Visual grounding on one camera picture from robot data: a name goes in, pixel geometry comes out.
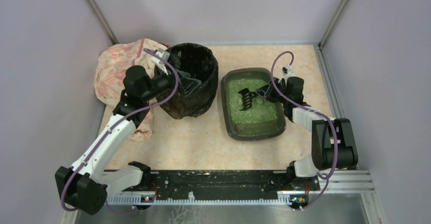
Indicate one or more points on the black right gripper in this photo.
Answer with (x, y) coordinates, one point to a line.
(274, 90)

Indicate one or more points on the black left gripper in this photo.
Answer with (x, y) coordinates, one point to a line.
(177, 80)

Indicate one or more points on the black litter scoop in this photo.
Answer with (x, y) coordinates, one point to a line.
(247, 97)

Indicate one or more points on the black bag lined bin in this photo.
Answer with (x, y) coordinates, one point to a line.
(198, 72)

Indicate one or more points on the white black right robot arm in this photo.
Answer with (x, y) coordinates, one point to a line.
(333, 143)

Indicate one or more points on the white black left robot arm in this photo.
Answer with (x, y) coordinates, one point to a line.
(107, 135)

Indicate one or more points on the green cat litter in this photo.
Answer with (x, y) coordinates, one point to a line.
(261, 111)

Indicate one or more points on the dark grey litter box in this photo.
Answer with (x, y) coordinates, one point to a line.
(250, 132)

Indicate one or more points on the pink patterned cloth bag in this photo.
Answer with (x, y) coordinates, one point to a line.
(112, 66)

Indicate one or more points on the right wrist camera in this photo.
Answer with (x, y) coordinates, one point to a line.
(288, 72)

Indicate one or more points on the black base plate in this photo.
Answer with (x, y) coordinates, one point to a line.
(224, 185)

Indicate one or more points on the aluminium rail frame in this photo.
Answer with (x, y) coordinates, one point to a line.
(341, 182)

